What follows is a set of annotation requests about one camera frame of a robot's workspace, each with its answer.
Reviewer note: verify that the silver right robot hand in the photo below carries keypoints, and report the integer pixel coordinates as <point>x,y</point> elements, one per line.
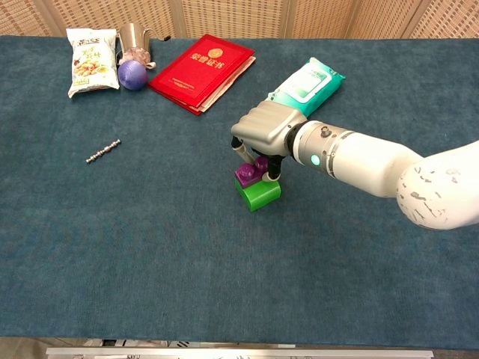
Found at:
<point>267,125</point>

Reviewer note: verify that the purple toy brick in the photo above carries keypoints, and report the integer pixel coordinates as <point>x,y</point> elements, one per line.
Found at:
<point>249,172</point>

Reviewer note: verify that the green toy brick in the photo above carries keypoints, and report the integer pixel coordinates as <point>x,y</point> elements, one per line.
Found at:
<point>260,196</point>

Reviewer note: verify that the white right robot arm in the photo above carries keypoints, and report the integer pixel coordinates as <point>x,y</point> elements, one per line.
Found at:
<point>374,164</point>

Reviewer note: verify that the green wet wipes pack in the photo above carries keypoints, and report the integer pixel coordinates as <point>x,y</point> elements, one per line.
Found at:
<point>310,84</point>

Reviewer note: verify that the red certificate booklet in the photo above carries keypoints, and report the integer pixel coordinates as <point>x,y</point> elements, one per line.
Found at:
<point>198,72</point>

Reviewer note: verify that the woven folding screen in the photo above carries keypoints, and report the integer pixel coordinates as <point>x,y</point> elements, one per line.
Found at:
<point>239,16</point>

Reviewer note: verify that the purple ball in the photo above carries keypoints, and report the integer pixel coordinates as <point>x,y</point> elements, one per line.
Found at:
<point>132,75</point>

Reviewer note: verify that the pink crumpled ribbon ball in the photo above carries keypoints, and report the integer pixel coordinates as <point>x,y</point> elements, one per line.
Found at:
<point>137,54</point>

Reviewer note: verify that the teal table cloth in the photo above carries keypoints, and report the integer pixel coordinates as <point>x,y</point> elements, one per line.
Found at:
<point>187,254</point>

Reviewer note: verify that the small metal camshaft rod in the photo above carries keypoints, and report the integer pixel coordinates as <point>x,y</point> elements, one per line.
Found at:
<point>103,151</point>

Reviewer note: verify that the white snack bag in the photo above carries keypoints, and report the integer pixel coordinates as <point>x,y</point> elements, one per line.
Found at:
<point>92,61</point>

